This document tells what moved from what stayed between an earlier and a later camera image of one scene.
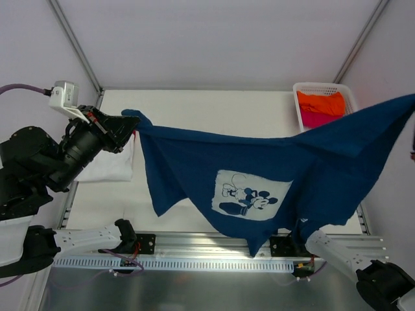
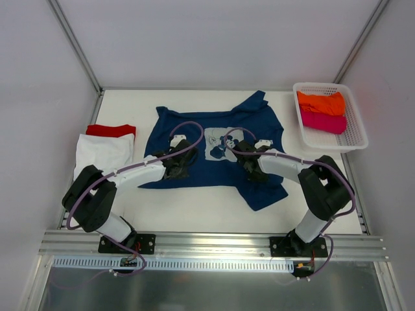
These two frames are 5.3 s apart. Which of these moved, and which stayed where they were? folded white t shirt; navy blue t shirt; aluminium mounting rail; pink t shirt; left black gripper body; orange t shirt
Moved: left black gripper body; navy blue t shirt
Stayed: orange t shirt; pink t shirt; aluminium mounting rail; folded white t shirt
